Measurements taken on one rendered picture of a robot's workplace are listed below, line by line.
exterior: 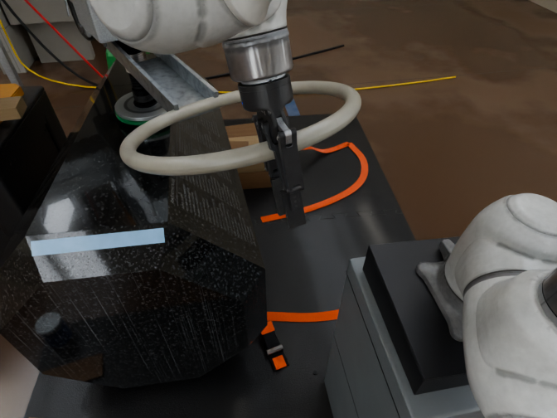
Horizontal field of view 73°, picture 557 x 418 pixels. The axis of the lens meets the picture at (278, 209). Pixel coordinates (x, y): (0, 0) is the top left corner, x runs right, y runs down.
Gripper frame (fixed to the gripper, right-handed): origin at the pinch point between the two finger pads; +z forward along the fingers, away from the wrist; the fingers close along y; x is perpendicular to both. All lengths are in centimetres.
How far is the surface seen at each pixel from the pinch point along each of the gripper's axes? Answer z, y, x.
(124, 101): -8, 95, 25
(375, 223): 91, 108, -79
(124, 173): 7, 62, 30
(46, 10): -58, 369, 77
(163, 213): 14.0, 42.0, 22.5
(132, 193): 10, 53, 29
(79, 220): 11, 47, 43
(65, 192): 6, 59, 47
